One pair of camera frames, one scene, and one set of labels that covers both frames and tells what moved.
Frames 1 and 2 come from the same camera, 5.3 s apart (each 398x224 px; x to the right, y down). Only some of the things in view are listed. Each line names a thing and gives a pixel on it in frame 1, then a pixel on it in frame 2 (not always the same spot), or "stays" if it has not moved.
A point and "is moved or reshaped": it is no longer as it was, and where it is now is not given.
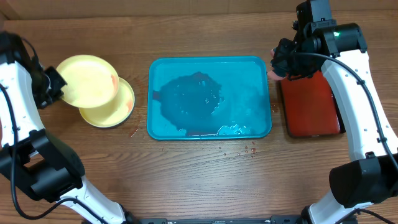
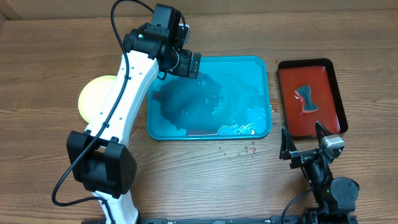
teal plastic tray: [208, 98] stays
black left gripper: [53, 74] -> [183, 69]
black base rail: [293, 219] stays
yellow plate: [91, 83] is moved or reshaped
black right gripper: [280, 62] -> [287, 148]
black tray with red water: [312, 107] stays
